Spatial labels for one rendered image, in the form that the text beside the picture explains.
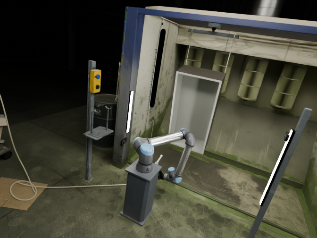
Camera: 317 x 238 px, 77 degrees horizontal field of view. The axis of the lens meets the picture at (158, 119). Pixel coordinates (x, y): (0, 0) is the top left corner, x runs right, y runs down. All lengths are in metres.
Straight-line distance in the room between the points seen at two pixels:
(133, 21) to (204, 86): 1.31
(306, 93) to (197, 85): 2.01
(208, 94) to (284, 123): 1.72
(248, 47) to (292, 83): 0.89
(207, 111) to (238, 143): 1.12
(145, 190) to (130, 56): 1.64
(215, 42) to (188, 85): 1.02
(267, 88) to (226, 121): 0.94
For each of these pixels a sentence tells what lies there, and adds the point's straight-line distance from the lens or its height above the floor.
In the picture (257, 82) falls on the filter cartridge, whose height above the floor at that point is 1.58.
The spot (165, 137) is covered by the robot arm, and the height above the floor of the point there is 0.92.
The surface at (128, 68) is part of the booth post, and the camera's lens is 2.73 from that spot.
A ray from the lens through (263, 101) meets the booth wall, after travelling 4.23.
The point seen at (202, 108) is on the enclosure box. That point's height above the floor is 1.10.
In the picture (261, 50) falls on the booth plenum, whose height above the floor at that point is 2.08.
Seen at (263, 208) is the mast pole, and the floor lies 0.59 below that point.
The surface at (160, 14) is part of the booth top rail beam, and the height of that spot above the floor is 2.24.
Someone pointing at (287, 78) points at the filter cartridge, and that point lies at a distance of 3.82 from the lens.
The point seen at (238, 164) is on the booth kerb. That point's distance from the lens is 4.01.
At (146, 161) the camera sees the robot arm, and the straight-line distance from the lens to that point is 2.15.
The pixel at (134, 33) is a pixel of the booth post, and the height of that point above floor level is 2.00.
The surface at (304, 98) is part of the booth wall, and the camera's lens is 4.29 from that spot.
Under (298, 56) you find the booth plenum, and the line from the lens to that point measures 3.76.
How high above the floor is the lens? 1.96
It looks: 21 degrees down
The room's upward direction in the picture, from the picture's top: 10 degrees clockwise
